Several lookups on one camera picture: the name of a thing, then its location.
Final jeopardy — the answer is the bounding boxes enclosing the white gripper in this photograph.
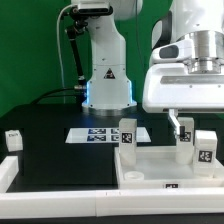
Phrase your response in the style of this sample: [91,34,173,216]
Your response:
[142,63,224,139]

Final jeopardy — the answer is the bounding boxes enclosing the black cables on table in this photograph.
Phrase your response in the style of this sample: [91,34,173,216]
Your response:
[30,85,88,106]

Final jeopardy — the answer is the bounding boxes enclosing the white fence left wall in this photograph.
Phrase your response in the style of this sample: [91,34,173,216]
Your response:
[0,156,19,193]

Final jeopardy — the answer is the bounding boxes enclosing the marker sheet with tags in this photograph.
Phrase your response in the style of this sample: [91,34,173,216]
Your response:
[65,127,151,143]

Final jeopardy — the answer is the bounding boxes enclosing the white fence front wall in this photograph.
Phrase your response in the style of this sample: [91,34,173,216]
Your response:
[0,187,224,219]

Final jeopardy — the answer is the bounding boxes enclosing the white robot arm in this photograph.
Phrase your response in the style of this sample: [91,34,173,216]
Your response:
[69,0,224,136]

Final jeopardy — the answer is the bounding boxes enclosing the grey cable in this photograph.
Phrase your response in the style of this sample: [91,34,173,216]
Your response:
[55,4,75,105]

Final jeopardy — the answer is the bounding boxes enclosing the black camera stand pole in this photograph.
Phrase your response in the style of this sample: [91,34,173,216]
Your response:
[65,7,86,85]

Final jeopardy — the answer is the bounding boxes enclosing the white square table top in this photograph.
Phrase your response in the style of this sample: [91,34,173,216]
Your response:
[114,146,224,189]

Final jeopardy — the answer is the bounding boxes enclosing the white fence wall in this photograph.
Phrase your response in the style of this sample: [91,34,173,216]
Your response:
[0,156,19,193]
[0,187,224,219]

